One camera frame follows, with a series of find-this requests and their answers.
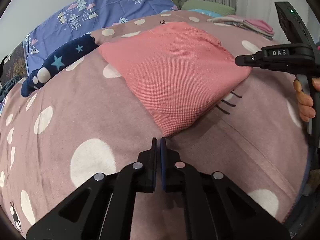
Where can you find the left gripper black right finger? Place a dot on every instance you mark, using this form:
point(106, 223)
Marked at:
point(214, 206)

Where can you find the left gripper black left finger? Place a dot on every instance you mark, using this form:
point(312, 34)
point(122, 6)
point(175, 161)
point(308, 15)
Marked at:
point(102, 207)

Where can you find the pink knit shirt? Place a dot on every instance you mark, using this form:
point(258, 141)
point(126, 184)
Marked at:
point(176, 71)

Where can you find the stack of folded clothes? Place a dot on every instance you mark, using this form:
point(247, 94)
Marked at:
point(255, 25)

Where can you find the dark teal clothes pile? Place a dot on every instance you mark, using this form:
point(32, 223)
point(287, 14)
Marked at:
point(8, 86)

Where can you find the person's right hand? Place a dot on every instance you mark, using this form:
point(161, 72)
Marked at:
point(305, 103)

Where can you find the green pillow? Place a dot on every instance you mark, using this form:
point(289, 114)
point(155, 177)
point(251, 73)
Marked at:
point(221, 9)

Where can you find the navy star-patterned garment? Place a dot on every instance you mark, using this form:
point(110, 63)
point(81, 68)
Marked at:
point(58, 60)

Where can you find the blue tree-patterned quilt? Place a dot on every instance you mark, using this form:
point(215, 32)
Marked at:
point(82, 17)

